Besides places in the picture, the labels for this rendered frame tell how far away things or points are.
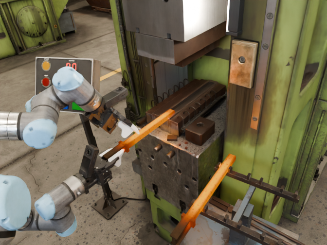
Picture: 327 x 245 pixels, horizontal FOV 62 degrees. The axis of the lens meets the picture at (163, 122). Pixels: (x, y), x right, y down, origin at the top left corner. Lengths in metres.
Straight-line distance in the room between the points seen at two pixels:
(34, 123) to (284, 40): 0.79
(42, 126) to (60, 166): 1.97
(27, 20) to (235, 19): 5.02
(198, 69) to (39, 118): 1.09
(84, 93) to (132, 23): 0.42
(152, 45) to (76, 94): 0.41
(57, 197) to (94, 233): 1.16
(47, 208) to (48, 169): 1.76
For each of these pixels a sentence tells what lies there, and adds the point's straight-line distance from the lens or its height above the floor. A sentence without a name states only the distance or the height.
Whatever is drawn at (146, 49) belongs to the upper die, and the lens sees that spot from 1.14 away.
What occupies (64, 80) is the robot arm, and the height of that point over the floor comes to 1.37.
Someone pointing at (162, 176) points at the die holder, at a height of 0.66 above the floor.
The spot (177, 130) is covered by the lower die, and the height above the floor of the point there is 0.95.
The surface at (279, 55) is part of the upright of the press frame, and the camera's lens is 1.01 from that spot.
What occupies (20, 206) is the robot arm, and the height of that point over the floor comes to 1.22.
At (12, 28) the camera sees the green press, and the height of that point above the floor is 0.47.
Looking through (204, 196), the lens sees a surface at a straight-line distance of 0.99.
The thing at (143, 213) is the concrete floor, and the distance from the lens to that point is 2.12.
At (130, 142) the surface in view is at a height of 1.01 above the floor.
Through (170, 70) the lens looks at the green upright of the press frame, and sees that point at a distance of 1.49.
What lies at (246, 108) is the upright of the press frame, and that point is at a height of 1.08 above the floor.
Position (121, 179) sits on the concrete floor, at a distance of 2.37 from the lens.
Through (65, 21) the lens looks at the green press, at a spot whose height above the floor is 0.29.
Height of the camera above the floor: 1.69
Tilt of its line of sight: 35 degrees down
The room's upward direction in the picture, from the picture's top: 5 degrees counter-clockwise
